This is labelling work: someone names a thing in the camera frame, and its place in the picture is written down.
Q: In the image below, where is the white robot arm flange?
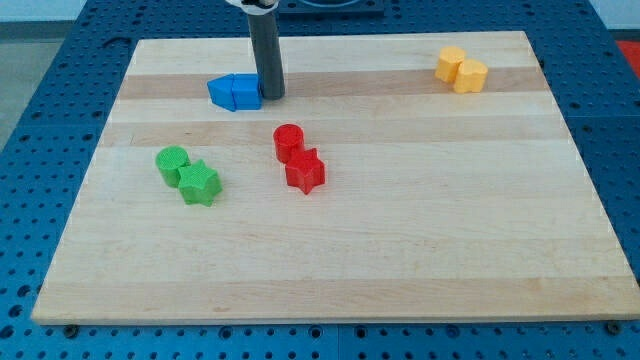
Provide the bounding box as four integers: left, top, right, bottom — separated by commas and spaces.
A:
225, 0, 279, 16

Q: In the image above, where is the red star block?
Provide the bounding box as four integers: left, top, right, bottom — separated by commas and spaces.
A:
285, 148, 326, 195

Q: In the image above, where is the red cylinder block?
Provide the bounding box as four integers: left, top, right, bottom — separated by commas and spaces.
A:
273, 124, 304, 163

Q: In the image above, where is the light wooden board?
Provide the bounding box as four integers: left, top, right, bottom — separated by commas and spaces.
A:
32, 31, 639, 325

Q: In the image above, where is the blue cube block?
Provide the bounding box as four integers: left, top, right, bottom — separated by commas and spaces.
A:
231, 74, 262, 110

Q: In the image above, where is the green star block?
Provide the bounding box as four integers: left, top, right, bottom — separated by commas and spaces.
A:
178, 159, 222, 207

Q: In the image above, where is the blue triangular prism block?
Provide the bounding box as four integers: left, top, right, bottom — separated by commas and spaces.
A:
207, 74, 236, 112

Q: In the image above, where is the green cylinder block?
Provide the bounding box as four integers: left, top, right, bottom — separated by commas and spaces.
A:
155, 146, 191, 188

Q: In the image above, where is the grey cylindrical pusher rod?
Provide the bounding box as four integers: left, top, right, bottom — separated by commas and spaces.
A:
248, 12, 285, 100

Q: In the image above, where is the yellow hexagon block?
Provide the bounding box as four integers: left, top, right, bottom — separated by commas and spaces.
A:
435, 46, 466, 83

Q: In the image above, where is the yellow heart block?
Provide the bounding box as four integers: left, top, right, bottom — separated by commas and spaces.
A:
453, 59, 489, 94

